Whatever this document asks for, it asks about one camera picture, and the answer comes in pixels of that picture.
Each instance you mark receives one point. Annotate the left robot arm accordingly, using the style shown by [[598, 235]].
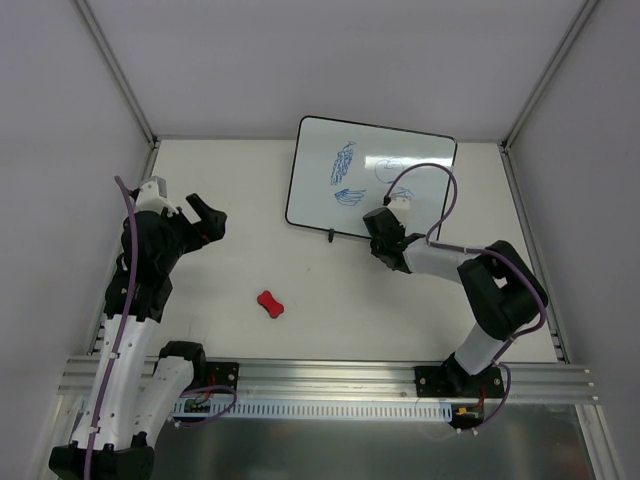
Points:
[[115, 439]]

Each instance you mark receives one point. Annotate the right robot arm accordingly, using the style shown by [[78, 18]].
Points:
[[503, 294]]

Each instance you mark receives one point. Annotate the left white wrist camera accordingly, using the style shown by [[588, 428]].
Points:
[[152, 196]]

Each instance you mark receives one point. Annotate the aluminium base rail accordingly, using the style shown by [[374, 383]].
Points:
[[532, 383]]

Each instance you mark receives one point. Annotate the aluminium corner post left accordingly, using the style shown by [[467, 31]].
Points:
[[113, 66]]

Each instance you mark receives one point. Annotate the aluminium corner post right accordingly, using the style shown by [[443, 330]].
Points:
[[560, 53]]

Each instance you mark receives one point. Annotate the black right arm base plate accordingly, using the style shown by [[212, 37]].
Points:
[[446, 382]]

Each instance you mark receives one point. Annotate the white whiteboard black frame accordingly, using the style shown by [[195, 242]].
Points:
[[342, 170]]

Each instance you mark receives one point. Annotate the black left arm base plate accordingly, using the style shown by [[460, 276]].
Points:
[[222, 373]]

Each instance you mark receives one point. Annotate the white slotted cable duct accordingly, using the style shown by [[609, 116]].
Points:
[[406, 410]]

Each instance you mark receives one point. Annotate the red whiteboard eraser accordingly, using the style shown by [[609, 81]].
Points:
[[270, 304]]

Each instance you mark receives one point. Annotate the aluminium side rail right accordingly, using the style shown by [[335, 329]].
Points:
[[534, 253]]

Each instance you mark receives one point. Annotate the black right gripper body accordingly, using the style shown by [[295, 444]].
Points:
[[382, 240]]

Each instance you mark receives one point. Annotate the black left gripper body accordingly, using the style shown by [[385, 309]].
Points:
[[181, 226]]

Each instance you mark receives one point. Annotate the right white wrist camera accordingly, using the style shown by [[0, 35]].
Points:
[[399, 206]]

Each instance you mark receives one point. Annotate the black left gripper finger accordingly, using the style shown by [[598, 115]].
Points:
[[211, 226], [173, 217]]

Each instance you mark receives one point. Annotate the aluminium corner post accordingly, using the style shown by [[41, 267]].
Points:
[[113, 66], [560, 53]]

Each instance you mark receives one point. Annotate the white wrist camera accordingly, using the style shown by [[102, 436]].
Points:
[[399, 206], [152, 196]]

